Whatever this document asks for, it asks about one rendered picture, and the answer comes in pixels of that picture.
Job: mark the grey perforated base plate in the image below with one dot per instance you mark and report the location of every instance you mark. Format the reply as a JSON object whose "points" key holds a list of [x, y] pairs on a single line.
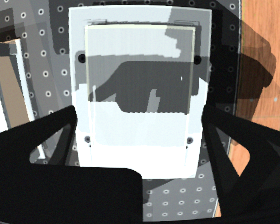
{"points": [[43, 27]]}

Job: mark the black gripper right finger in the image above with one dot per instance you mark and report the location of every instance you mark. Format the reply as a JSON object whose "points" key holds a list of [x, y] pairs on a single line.
{"points": [[261, 172]]}

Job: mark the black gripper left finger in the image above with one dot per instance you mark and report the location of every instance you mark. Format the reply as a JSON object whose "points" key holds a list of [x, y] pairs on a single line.
{"points": [[18, 142]]}

